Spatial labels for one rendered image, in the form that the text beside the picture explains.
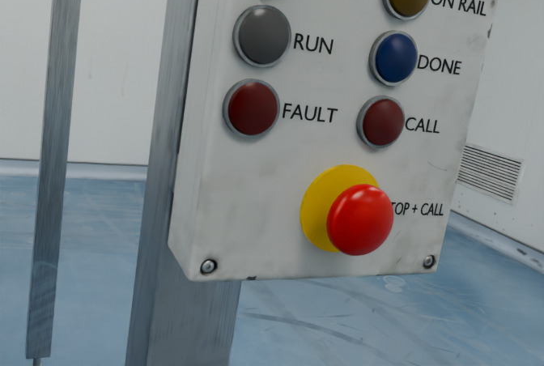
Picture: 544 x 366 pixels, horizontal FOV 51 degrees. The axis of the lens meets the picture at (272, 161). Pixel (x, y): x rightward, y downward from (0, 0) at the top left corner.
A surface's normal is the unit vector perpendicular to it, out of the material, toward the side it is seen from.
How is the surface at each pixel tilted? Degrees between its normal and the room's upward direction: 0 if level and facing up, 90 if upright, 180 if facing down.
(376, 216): 86
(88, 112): 90
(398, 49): 87
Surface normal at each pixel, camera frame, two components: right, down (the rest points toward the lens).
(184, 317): 0.41, 0.25
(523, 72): -0.90, -0.05
